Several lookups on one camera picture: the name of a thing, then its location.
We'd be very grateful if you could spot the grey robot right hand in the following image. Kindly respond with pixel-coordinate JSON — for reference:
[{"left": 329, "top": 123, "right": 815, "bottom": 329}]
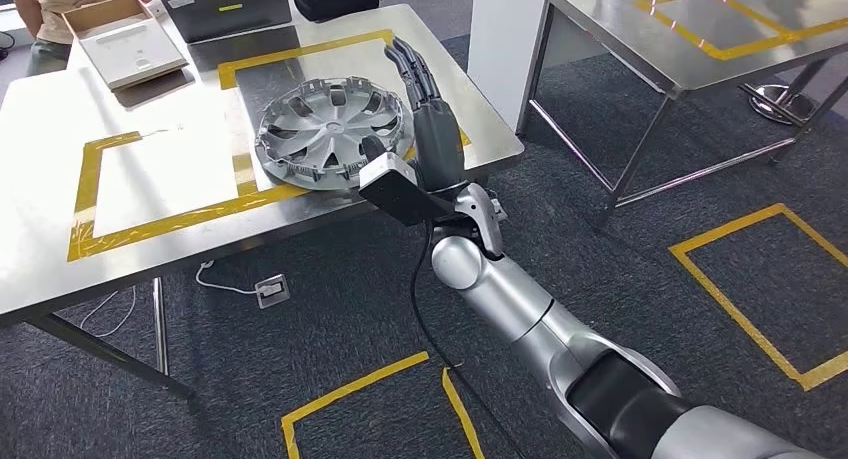
[{"left": 360, "top": 35, "right": 466, "bottom": 194}]

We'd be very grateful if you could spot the grey plastic wheel cover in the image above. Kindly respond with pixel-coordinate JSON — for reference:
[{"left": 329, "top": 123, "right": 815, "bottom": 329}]
[{"left": 254, "top": 76, "right": 415, "bottom": 192}]

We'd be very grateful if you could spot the steel workbench table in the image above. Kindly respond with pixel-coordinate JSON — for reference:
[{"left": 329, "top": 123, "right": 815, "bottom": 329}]
[
  {"left": 516, "top": 0, "right": 848, "bottom": 231},
  {"left": 0, "top": 4, "right": 526, "bottom": 399}
]

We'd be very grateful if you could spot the white square pillar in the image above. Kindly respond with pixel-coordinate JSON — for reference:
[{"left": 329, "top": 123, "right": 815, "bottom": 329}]
[{"left": 466, "top": 0, "right": 558, "bottom": 136}]

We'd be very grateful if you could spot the black zip case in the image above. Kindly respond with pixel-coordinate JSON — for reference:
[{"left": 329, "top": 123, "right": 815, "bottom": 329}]
[{"left": 290, "top": 0, "right": 384, "bottom": 23}]

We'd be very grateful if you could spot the metal floor socket box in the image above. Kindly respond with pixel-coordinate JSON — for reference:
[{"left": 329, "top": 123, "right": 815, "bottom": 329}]
[{"left": 254, "top": 273, "right": 291, "bottom": 310}]

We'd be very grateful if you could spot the dark grey laptop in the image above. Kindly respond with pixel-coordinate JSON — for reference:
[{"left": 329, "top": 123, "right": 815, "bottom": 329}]
[{"left": 150, "top": 0, "right": 293, "bottom": 45}]

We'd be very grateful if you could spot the white flat device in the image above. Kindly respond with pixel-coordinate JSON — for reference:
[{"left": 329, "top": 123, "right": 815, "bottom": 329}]
[{"left": 79, "top": 18, "right": 189, "bottom": 90}]

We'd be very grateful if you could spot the open cardboard box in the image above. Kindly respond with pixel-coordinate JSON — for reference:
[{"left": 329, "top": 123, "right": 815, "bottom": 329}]
[{"left": 61, "top": 0, "right": 190, "bottom": 92}]

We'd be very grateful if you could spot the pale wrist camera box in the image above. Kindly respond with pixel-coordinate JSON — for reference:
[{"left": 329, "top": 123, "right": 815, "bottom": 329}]
[{"left": 357, "top": 152, "right": 458, "bottom": 227}]

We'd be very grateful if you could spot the black camera cable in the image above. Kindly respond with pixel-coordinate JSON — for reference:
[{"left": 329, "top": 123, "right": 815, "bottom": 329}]
[{"left": 409, "top": 222, "right": 531, "bottom": 459}]

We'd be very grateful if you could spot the white socket cable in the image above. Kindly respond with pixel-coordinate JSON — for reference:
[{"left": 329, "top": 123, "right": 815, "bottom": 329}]
[{"left": 196, "top": 260, "right": 261, "bottom": 297}]

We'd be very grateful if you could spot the chrome round post base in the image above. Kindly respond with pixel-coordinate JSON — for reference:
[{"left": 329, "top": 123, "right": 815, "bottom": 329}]
[{"left": 740, "top": 81, "right": 819, "bottom": 127}]

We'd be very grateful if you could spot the white looped cable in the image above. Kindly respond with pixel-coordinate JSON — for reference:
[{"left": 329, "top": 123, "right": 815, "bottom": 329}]
[{"left": 79, "top": 284, "right": 138, "bottom": 339}]

